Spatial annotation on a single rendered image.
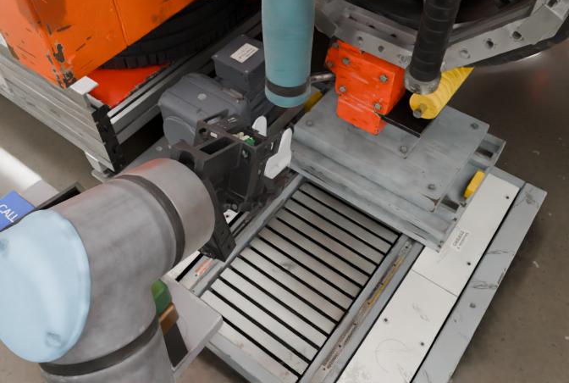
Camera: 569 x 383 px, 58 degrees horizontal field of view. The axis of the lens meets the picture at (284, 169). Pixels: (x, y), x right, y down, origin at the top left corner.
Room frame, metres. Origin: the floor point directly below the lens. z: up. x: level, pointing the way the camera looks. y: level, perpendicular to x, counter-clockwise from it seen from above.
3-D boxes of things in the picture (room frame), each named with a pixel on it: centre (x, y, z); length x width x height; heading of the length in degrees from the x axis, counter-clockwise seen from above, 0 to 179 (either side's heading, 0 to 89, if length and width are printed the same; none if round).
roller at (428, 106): (0.78, -0.33, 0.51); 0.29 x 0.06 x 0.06; 143
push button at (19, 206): (0.47, 0.45, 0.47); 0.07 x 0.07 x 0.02; 53
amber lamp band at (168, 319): (0.25, 0.15, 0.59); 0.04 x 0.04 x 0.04; 53
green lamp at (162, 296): (0.25, 0.15, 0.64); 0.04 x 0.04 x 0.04; 53
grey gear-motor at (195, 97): (0.93, 0.10, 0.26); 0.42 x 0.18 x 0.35; 143
